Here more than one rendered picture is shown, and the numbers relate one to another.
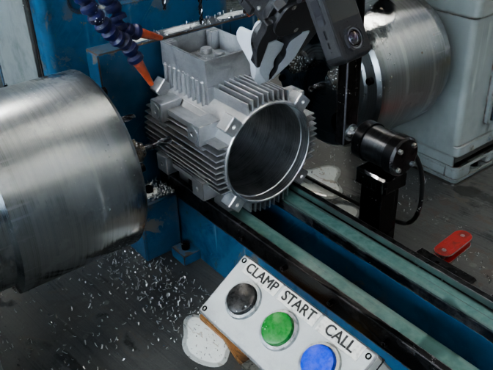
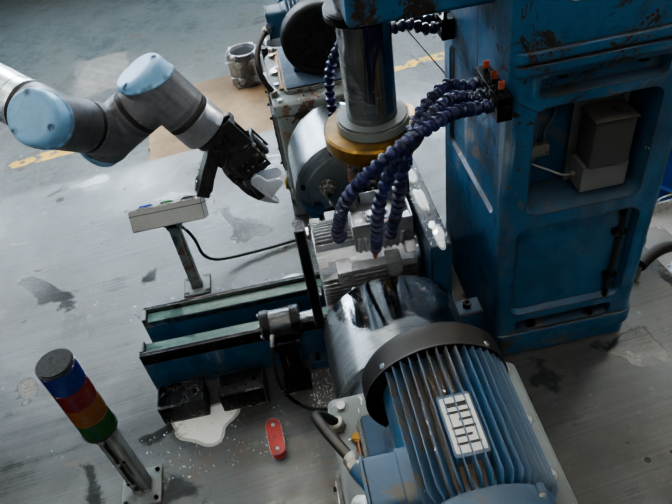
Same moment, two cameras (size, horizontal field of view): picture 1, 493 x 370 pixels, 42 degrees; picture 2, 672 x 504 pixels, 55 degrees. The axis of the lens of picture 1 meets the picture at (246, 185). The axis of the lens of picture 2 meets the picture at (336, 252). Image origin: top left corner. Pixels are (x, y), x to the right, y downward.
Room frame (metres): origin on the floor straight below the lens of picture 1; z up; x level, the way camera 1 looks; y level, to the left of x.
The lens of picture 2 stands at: (1.40, -0.82, 1.96)
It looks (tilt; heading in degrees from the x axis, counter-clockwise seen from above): 43 degrees down; 125
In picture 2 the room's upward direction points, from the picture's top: 10 degrees counter-clockwise
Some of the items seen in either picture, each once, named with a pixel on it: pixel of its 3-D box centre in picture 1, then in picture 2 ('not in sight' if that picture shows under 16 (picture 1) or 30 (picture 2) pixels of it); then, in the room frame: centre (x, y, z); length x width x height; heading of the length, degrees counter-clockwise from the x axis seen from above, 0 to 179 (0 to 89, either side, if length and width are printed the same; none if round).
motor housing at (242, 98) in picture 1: (229, 130); (363, 255); (0.89, 0.02, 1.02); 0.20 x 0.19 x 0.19; 37
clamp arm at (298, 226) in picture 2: (351, 63); (308, 276); (0.88, -0.16, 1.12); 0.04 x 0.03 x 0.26; 37
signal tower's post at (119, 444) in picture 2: not in sight; (104, 433); (0.65, -0.54, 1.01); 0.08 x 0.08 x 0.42; 37
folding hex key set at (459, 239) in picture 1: (453, 247); (275, 438); (0.85, -0.34, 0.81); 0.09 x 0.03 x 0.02; 132
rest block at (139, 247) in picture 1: (152, 217); not in sight; (0.89, 0.16, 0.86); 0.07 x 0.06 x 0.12; 127
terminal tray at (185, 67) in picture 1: (210, 65); (378, 219); (0.92, 0.05, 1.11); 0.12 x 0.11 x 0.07; 37
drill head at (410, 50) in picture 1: (372, 62); (404, 373); (1.10, -0.24, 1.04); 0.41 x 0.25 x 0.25; 127
